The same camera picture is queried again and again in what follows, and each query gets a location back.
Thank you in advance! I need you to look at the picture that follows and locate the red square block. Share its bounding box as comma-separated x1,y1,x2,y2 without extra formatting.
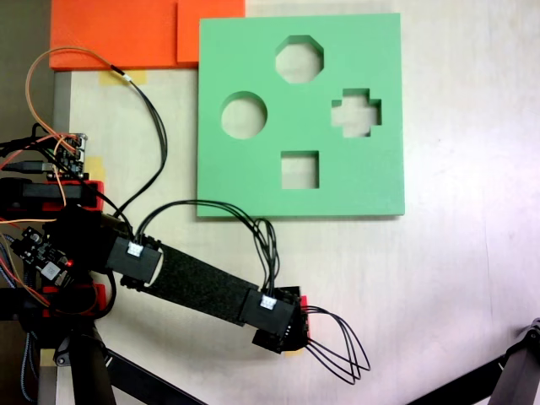
299,294,316,341

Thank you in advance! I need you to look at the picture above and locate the small orange flat block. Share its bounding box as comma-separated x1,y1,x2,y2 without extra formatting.
176,0,246,68

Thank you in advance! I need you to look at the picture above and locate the large orange flat block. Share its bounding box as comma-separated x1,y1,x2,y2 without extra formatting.
49,0,179,71

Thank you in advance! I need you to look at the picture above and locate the green shape sorting board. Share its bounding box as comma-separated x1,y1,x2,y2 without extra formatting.
196,12,406,220

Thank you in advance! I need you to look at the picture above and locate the black tripod leg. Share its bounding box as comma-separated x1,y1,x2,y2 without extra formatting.
52,327,203,405
404,316,540,405

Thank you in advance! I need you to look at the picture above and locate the circuit board with grey inductor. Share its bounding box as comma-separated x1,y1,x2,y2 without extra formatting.
10,226,76,289

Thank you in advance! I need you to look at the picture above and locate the circuit board with white connectors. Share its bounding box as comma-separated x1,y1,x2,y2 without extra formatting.
44,132,90,181

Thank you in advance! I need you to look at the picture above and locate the wide yellow tape strip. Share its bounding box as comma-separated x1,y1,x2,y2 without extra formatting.
99,69,148,86

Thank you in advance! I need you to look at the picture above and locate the black gripper motor cable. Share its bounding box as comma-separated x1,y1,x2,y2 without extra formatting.
302,305,372,386

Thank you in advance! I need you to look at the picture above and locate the black arm motor cable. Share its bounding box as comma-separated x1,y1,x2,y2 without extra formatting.
135,199,283,301

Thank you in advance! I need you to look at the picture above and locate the red orange wire bundle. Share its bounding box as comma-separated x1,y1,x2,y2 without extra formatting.
0,234,100,317

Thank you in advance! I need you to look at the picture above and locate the braided grey cable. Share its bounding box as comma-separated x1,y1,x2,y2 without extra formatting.
20,331,39,402

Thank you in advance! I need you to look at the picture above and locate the black USB cable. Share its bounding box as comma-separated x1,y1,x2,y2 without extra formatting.
0,159,54,173

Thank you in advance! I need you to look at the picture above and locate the long black cable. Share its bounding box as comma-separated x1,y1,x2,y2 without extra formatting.
110,62,169,237

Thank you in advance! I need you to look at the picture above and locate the thin orange wire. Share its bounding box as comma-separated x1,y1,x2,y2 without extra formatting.
25,46,127,147

